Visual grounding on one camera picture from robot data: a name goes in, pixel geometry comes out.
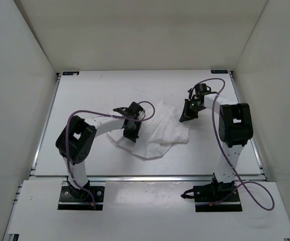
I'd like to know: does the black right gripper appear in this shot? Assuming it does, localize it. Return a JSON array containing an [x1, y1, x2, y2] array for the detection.
[[179, 99, 205, 123]]

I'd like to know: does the white pleated skirt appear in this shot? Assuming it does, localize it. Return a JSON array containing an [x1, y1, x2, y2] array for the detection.
[[107, 100, 190, 160]]

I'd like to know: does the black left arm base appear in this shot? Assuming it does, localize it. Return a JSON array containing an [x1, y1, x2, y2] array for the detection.
[[57, 185, 105, 211]]

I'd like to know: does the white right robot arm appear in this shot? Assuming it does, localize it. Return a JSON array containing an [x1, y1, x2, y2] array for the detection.
[[179, 83, 253, 201]]

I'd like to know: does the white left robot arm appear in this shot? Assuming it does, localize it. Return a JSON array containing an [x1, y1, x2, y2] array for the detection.
[[55, 102, 145, 205]]

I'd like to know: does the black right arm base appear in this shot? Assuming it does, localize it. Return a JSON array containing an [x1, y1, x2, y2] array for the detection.
[[181, 181, 243, 212]]

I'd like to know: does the left corner label sticker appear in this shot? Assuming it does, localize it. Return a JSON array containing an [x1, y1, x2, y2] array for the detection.
[[62, 71, 80, 76]]

